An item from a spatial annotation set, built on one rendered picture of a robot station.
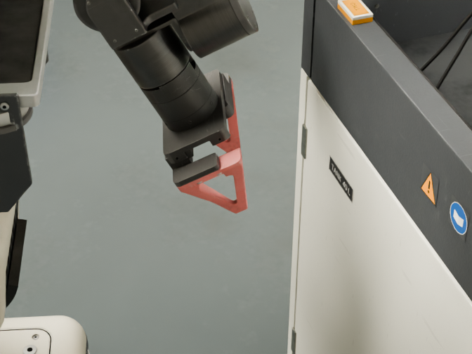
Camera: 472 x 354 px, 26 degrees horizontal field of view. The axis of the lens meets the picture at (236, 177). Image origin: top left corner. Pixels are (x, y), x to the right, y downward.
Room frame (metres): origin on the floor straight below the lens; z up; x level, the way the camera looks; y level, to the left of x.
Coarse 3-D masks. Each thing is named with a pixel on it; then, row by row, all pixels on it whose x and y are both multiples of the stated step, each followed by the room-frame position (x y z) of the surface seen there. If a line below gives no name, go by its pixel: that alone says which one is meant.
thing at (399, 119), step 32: (320, 0) 1.27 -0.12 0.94; (320, 32) 1.26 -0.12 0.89; (352, 32) 1.17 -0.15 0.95; (384, 32) 1.17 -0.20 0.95; (320, 64) 1.26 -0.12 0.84; (352, 64) 1.16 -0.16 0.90; (384, 64) 1.09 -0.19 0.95; (352, 96) 1.15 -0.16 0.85; (384, 96) 1.07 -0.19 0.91; (416, 96) 1.02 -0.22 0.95; (352, 128) 1.15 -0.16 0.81; (384, 128) 1.06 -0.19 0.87; (416, 128) 0.99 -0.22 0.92; (448, 128) 0.95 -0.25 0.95; (384, 160) 1.05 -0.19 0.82; (416, 160) 0.98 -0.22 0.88; (448, 160) 0.92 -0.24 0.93; (416, 192) 0.97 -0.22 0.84; (448, 192) 0.91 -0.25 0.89; (416, 224) 0.96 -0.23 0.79; (448, 224) 0.89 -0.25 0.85; (448, 256) 0.88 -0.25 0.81
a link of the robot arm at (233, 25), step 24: (96, 0) 0.76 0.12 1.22; (120, 0) 0.76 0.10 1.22; (144, 0) 0.81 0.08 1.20; (168, 0) 0.79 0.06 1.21; (192, 0) 0.79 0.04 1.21; (216, 0) 0.79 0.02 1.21; (240, 0) 0.80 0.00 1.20; (96, 24) 0.76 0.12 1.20; (120, 24) 0.76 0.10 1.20; (144, 24) 0.77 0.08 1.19; (192, 24) 0.78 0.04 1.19; (216, 24) 0.78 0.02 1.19; (240, 24) 0.78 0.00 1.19; (192, 48) 0.78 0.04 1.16; (216, 48) 0.79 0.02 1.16
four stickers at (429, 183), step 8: (424, 168) 0.96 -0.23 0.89; (424, 176) 0.96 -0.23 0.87; (432, 176) 0.94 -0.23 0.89; (424, 184) 0.95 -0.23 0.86; (432, 184) 0.94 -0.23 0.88; (424, 192) 0.95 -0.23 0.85; (432, 192) 0.94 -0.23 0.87; (432, 200) 0.93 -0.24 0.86; (456, 200) 0.89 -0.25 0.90; (456, 208) 0.88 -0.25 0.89; (456, 216) 0.88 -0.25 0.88; (464, 216) 0.87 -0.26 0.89; (456, 224) 0.88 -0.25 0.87; (464, 224) 0.86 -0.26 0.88; (464, 232) 0.86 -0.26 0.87; (464, 240) 0.86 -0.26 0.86
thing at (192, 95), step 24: (192, 72) 0.79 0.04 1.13; (216, 72) 0.85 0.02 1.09; (168, 96) 0.78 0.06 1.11; (192, 96) 0.78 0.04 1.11; (216, 96) 0.81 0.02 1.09; (168, 120) 0.78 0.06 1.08; (192, 120) 0.78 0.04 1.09; (216, 120) 0.78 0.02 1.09; (168, 144) 0.77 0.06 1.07; (192, 144) 0.76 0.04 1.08; (216, 144) 0.76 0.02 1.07
